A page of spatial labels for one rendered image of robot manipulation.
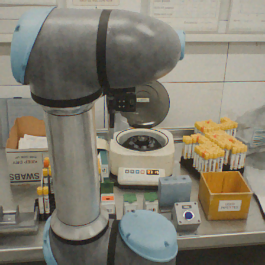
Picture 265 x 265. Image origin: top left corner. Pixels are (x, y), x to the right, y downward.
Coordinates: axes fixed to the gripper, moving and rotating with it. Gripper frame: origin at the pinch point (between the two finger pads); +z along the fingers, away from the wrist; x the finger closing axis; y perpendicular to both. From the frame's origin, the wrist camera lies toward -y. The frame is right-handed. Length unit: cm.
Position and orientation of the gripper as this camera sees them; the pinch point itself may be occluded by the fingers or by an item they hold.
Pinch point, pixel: (109, 134)
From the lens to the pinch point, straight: 118.8
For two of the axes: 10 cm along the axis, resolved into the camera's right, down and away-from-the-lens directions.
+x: -1.4, -4.2, 9.0
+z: -0.2, 9.1, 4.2
